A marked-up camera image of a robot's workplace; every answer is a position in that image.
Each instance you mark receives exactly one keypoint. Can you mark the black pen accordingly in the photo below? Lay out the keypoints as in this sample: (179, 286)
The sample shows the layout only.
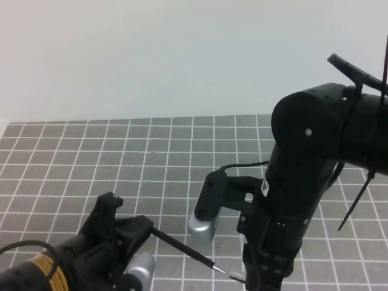
(186, 250)

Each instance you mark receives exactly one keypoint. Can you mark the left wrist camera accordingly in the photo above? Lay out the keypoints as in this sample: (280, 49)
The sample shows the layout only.
(142, 266)

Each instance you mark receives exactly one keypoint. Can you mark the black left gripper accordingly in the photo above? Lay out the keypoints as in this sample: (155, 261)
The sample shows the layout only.
(97, 257)

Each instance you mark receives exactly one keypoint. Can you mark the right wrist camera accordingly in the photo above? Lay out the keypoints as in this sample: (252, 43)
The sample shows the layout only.
(204, 218)

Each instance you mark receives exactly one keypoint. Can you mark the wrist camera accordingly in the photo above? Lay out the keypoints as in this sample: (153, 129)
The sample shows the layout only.
(142, 266)
(204, 218)

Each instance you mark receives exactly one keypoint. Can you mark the grey grid tablecloth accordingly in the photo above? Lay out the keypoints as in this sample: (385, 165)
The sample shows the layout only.
(52, 173)

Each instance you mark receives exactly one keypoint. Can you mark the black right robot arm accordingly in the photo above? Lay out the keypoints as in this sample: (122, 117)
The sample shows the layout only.
(314, 130)

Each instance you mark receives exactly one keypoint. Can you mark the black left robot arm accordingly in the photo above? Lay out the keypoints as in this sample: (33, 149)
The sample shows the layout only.
(41, 273)

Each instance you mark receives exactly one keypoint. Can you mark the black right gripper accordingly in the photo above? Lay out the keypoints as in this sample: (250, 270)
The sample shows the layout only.
(274, 226)

